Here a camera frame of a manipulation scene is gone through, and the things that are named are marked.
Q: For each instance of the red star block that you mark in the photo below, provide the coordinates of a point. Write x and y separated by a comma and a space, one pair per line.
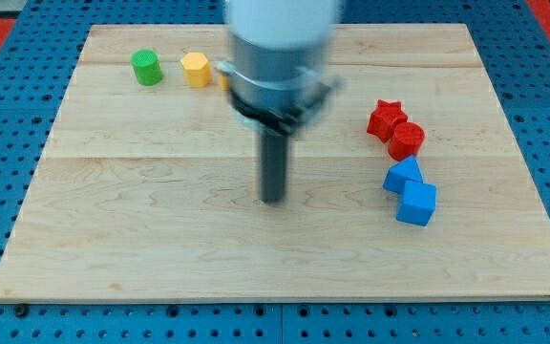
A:
384, 118

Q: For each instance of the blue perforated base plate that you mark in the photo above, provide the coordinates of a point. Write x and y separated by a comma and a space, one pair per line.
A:
36, 64

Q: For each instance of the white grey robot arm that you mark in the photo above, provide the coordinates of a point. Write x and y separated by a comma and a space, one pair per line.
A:
276, 73

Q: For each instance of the green cylinder block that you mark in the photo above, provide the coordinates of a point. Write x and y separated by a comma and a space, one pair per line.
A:
146, 67

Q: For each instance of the yellow hexagon block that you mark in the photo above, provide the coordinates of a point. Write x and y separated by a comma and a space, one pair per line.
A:
196, 70

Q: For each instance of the yellow block behind arm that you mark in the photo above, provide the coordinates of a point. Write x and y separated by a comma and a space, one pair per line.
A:
223, 81

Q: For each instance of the blue cube block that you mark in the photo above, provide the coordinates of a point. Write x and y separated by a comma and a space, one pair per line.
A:
416, 203

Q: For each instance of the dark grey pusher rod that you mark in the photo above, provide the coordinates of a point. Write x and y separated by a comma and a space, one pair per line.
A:
273, 166

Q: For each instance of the red cylinder block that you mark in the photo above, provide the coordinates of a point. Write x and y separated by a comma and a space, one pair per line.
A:
406, 140

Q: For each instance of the blue triangle block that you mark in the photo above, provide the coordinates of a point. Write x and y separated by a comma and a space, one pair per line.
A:
405, 170

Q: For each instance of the wooden board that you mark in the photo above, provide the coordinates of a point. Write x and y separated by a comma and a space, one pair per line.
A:
148, 194

